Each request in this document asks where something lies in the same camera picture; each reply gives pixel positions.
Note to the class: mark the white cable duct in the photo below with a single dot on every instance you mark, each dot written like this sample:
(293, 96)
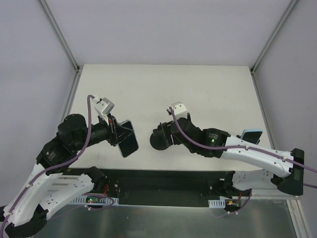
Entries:
(93, 200)
(221, 203)

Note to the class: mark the left white cable duct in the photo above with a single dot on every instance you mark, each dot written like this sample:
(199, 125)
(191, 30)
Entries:
(93, 200)

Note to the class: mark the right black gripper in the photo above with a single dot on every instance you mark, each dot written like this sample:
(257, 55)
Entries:
(167, 135)

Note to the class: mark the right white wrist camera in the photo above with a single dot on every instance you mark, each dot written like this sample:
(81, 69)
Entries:
(179, 110)

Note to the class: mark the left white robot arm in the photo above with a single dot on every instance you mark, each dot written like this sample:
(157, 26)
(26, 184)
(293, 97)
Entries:
(29, 212)

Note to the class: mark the right aluminium frame post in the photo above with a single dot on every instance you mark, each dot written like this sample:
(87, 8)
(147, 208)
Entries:
(274, 34)

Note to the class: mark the left aluminium frame post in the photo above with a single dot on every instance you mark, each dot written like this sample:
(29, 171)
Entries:
(58, 34)

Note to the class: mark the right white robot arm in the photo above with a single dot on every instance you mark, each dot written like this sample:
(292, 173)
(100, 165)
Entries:
(280, 169)

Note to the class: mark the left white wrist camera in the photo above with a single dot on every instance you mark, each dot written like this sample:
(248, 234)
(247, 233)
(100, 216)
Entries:
(103, 107)

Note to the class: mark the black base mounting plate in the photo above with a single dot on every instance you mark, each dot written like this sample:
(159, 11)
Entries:
(167, 188)

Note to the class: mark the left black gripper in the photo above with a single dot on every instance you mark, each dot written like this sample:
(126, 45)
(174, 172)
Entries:
(113, 134)

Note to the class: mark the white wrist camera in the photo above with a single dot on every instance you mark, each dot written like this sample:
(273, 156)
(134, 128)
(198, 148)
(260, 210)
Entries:
(103, 107)
(179, 110)

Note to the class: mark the black phone stand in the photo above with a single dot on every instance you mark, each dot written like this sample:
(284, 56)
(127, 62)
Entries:
(160, 138)

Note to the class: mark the right white cable duct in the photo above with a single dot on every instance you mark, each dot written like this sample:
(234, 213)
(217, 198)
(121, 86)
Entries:
(221, 203)

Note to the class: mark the aluminium frame post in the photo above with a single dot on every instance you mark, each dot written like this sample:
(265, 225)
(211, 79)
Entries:
(274, 34)
(58, 34)

